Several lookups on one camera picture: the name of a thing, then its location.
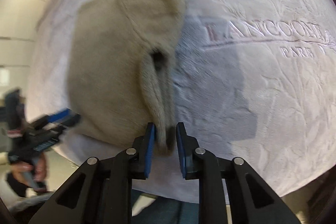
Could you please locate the olive green knit sweater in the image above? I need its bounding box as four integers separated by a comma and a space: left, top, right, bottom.
67, 0, 186, 154

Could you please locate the person's left hand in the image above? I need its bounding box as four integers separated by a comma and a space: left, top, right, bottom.
11, 153, 47, 190

